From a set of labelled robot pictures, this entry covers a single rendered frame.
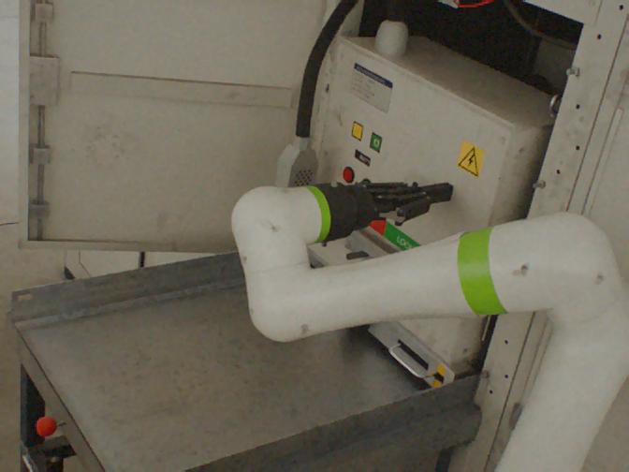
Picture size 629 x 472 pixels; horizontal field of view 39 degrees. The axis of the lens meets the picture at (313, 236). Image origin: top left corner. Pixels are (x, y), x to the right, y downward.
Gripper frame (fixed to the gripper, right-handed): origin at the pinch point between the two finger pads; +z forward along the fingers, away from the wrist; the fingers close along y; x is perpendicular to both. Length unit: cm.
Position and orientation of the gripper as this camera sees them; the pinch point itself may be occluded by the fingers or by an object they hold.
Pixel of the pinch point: (434, 193)
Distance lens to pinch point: 156.2
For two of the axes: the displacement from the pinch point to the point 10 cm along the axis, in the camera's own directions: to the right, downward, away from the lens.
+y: 5.7, 4.5, -6.9
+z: 8.1, -1.5, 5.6
